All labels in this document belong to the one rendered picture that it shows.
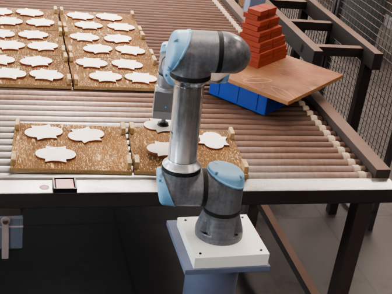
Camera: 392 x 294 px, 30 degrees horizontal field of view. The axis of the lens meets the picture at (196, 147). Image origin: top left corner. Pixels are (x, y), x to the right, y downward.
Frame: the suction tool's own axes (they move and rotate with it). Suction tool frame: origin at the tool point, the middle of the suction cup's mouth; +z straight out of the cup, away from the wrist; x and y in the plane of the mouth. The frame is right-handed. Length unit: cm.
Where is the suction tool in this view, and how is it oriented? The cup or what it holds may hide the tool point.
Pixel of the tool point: (162, 128)
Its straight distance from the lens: 262.2
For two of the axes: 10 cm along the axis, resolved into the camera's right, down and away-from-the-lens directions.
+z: -1.2, 8.9, 4.5
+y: -9.9, -0.8, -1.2
